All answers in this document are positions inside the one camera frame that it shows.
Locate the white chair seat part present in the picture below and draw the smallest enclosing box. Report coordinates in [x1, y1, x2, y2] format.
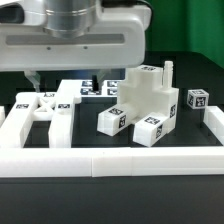
[117, 61, 179, 131]

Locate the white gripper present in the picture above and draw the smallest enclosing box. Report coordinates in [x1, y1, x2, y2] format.
[0, 0, 152, 92]

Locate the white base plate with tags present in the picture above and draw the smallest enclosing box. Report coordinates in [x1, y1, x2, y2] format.
[57, 79, 119, 97]

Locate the white chair back frame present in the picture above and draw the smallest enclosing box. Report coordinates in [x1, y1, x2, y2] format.
[0, 79, 83, 148]

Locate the white U-shaped obstacle fence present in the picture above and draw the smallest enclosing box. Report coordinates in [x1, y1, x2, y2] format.
[0, 106, 224, 178]

